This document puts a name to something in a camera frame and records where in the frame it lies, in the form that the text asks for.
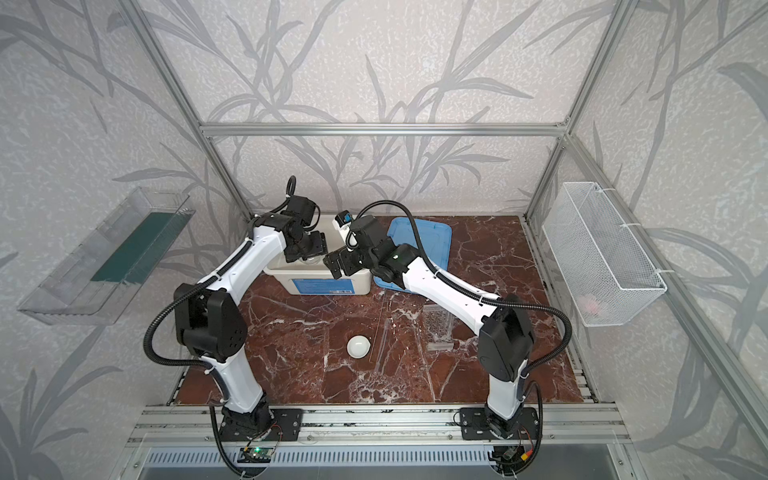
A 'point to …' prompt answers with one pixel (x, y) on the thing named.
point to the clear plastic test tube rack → (439, 327)
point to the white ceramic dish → (358, 346)
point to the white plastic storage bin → (314, 276)
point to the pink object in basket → (589, 303)
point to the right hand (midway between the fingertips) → (340, 242)
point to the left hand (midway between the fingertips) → (319, 241)
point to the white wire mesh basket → (610, 274)
